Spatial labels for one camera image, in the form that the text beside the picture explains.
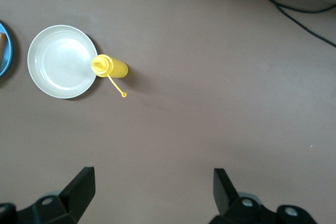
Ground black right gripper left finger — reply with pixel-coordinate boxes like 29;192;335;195
0;166;96;224

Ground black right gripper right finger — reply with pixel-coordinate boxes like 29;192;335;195
209;168;319;224

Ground blue plate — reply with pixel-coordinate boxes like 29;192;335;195
0;20;14;78

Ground yellow mustard squeeze bottle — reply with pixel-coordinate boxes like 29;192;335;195
90;54;129;99

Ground brown toast bread slice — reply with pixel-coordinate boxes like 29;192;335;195
0;32;8;63

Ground beige plate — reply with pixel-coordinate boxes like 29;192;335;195
27;25;99;100

